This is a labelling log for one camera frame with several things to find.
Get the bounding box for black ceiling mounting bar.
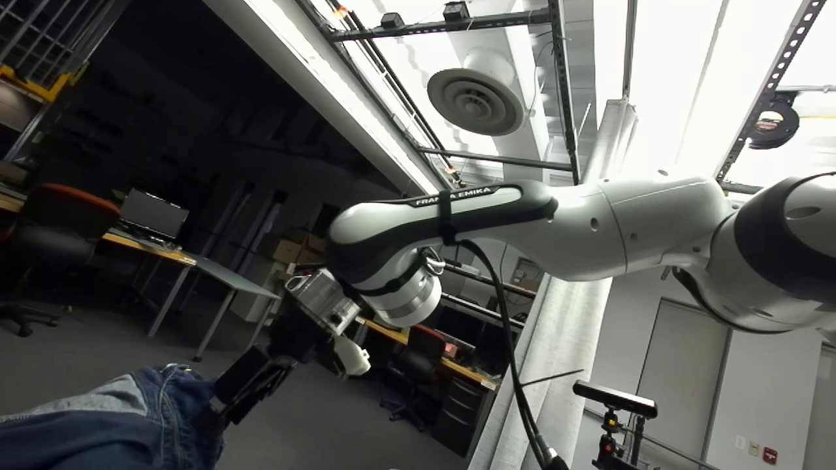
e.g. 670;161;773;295
324;0;558;48

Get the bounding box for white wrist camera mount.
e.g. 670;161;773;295
332;331;372;378

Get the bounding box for grey metal leg table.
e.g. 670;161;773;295
191;253;285;365

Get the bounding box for dark desk shelf frame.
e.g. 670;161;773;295
442;258;537;334

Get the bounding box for yellow edged wooden desk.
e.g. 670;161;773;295
94;227;201;343

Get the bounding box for red black office chair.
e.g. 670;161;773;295
0;180;124;339
389;321;453;428

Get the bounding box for black perforated ceiling rail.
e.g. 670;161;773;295
713;0;831;185

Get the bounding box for black stereo camera bar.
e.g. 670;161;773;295
570;378;660;423

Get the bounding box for grey box on desk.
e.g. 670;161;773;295
115;189;193;246

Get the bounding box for blue denim jeans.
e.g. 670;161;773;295
0;363;230;470

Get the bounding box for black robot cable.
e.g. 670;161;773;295
439;185;564;470

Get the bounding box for round black ceiling device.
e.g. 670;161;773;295
745;88;802;152

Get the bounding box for cardboard box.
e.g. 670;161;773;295
268;238;328;271

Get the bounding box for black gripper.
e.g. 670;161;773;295
209;343;298;432

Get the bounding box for camera stand with red clamp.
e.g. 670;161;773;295
593;407;632;470

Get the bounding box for grey partition wall panel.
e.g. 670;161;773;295
465;271;615;470

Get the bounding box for grey door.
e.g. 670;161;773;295
634;295;734;470

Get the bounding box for round ceiling air vent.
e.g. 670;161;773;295
425;66;527;138

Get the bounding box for long ceiling light fixture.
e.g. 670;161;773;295
204;0;460;198

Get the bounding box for metal wire storage rack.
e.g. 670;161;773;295
0;0;119;107

